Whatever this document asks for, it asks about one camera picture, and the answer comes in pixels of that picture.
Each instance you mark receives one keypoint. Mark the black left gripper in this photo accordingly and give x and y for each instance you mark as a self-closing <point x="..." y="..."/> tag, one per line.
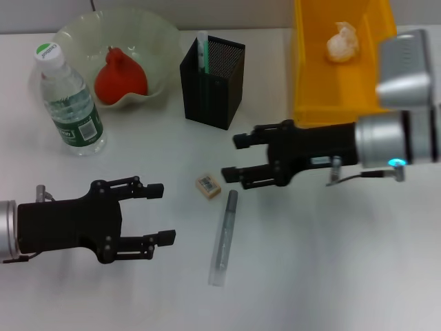
<point x="65" y="224"/>

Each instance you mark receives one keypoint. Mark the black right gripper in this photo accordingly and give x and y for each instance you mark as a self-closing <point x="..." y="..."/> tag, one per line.
<point x="317" y="145"/>

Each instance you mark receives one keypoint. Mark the beige eraser with barcode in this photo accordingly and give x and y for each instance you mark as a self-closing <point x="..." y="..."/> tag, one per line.
<point x="207" y="186"/>

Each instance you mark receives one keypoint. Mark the grey pen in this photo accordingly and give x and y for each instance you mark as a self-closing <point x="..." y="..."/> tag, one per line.
<point x="225" y="234"/>

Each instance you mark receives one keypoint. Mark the green utility knife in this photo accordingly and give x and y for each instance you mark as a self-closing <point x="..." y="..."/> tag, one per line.
<point x="203" y="51"/>

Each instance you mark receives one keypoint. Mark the clear green-label water bottle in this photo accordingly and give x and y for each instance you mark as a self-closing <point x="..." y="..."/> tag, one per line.
<point x="76" y="117"/>

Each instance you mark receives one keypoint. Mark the white paper ball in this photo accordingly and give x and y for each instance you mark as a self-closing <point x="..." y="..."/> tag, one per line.
<point x="342" y="43"/>

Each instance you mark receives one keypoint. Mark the black mesh pen holder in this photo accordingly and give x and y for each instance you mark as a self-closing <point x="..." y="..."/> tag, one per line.
<point x="213" y="100"/>

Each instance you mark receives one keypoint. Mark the pale green glass fruit plate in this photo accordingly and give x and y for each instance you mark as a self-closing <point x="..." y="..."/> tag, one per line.
<point x="144" y="38"/>

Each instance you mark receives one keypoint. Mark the yellow plastic bin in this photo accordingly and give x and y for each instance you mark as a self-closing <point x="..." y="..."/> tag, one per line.
<point x="330" y="93"/>

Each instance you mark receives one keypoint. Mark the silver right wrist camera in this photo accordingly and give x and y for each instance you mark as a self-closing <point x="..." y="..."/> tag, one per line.
<point x="403" y="69"/>

